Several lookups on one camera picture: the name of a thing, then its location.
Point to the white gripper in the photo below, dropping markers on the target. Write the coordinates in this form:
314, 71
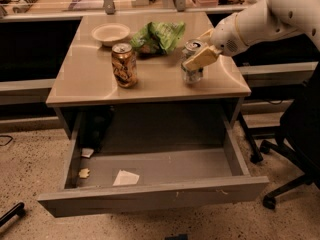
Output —
225, 38

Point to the silver 7up soda can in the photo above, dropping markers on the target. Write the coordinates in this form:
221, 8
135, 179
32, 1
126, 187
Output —
191, 47

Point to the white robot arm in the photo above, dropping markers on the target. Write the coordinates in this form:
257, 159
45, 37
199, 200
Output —
266, 20

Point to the brown patterned soda can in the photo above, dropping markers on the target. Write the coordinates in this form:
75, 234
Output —
124, 65

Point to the grey cabinet with counter top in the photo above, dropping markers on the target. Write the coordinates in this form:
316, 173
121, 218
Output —
85, 77

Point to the grey open top drawer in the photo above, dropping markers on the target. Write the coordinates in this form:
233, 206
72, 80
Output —
183, 160

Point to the green chip bag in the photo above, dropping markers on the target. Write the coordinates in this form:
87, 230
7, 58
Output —
158, 37

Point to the white shallow bowl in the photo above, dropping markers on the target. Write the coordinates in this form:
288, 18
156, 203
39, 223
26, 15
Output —
109, 34

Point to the black office chair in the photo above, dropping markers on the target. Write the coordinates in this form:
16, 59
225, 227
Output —
298, 138

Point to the white paper slip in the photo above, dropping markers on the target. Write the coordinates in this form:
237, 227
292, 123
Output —
124, 178

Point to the small white crumpled scrap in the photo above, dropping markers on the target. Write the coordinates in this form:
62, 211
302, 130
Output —
87, 152

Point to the long background desk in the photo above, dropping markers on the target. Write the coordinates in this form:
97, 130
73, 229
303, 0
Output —
21, 11

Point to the small yellow scrap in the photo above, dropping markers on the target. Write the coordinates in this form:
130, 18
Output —
84, 173

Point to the black chair leg left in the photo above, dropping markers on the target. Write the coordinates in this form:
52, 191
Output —
16, 210

